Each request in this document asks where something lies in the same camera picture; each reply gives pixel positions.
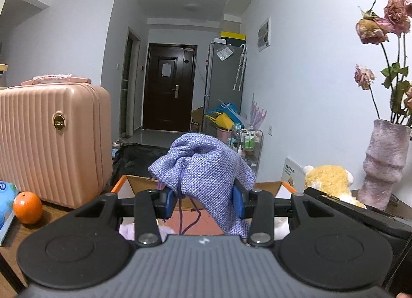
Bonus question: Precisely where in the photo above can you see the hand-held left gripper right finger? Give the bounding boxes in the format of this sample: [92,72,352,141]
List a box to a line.
[232,178,327,248]

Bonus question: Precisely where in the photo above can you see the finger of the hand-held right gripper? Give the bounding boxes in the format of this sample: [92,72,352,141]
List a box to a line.
[304,186,412,238]

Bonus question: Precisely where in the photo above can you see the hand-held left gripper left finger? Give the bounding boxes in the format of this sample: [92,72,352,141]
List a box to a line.
[75,187,178,248]

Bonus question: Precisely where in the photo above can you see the orange-edged cardboard box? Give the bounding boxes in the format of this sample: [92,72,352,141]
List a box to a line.
[111,174,298,241]

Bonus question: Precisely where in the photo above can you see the yellow plush toy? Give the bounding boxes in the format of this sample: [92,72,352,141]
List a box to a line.
[302,164,366,209]

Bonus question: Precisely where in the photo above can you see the purple woven drawstring pouch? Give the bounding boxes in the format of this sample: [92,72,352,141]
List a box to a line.
[148,133,257,239]

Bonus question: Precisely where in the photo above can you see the iridescent plastic bag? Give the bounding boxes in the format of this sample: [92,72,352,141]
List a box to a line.
[273,217,291,241]

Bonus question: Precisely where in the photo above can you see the purple fluffy cloth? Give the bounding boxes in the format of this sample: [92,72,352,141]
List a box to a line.
[119,222,176,242]

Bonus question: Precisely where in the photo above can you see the black bag on floor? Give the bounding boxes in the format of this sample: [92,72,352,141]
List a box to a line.
[112,144,175,186]

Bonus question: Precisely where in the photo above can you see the pink textured vase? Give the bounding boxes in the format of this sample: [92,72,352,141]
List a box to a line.
[357,119,412,211]

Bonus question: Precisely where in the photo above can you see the white leaning board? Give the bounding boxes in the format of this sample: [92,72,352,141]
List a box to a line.
[280,157,306,189]

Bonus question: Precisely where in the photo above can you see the pink bin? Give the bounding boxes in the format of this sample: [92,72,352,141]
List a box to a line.
[216,126,233,143]

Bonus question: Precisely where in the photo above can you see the blue and yellow bags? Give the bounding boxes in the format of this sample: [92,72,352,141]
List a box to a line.
[205,100,245,130]

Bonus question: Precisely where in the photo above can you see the brown cardboard box by door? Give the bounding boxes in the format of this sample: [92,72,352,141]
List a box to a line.
[190,108,204,133]

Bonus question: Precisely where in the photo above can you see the dark brown door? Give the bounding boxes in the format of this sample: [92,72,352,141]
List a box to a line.
[142,43,198,132]

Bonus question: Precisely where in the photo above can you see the grey refrigerator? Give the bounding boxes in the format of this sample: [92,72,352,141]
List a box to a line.
[202,40,248,134]

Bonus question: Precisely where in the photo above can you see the white folded umbrella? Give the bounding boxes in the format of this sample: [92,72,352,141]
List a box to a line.
[233,44,248,91]

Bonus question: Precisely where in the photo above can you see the pink ribbed suitcase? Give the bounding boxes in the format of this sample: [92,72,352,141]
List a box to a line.
[0,82,112,209]

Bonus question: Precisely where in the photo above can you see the orange fruit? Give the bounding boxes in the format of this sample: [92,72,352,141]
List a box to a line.
[12,191,44,225]

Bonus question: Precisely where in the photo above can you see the clear plastic bag on refrigerator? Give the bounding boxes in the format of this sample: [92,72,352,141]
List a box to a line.
[216,46,234,61]

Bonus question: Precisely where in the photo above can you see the yellow black box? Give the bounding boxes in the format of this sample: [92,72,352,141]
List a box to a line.
[220,31,247,47]

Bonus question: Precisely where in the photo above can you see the blue tissue pack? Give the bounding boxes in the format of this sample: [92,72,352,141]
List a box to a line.
[0,180,19,247]

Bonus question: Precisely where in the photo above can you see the pink flat item on suitcase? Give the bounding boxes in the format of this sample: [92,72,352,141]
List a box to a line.
[21,74,92,86]

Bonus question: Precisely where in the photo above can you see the dried pink rose bouquet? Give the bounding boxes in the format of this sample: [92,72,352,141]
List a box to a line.
[354,0,412,126]

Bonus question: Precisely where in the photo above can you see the wire rolling cart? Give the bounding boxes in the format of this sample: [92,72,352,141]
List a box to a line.
[227,129,265,174]

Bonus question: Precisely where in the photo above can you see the wall electrical panel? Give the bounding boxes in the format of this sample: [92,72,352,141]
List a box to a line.
[257,18,271,52]

